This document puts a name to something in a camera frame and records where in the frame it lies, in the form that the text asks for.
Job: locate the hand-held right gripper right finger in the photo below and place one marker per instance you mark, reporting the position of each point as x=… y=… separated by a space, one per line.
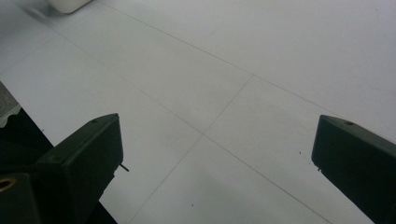
x=361 y=161

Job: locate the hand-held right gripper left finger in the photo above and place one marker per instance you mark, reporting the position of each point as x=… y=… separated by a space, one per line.
x=81 y=168

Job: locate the white plastic storage bin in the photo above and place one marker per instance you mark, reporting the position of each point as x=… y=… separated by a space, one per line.
x=67 y=5

